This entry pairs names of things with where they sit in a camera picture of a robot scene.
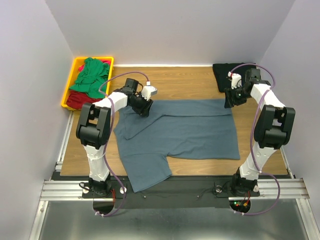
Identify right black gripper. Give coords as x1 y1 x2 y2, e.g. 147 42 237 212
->
223 84 251 108

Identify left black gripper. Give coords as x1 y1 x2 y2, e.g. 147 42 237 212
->
129 91 153 117

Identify blue-grey t-shirt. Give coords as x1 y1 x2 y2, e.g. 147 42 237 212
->
114 99 241 193

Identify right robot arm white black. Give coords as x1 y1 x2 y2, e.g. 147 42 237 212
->
224 68 296 195

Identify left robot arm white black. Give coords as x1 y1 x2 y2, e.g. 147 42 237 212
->
76 78 158 197

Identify folded black t-shirt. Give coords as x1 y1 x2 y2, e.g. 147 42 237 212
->
212 62 257 93

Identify green t-shirt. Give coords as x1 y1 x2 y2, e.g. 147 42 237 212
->
69 57 110 99

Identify dark red t-shirt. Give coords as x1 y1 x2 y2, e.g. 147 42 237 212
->
66 90 102 110

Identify pink t-shirt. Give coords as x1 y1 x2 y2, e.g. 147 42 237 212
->
78 59 111 72

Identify yellow plastic tray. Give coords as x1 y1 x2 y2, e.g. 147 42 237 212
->
60 56 114 111

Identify electronics board with leds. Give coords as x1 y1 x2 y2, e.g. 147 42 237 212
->
229 200 251 213

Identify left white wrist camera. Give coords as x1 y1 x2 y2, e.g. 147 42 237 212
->
140 81 158 101

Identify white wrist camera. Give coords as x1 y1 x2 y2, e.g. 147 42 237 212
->
140 81 158 101
227 72 242 89

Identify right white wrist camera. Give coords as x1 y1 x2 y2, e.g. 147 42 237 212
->
227 72 242 89

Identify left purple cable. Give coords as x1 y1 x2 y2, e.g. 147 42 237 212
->
93 71 152 218

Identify purple cable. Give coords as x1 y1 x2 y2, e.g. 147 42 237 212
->
227 62 281 217
93 71 152 218

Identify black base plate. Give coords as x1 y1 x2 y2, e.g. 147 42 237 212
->
79 176 260 211

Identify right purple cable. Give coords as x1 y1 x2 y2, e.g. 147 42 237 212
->
227 62 281 217

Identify aluminium frame rail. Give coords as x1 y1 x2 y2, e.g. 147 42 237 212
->
30 109 318 240

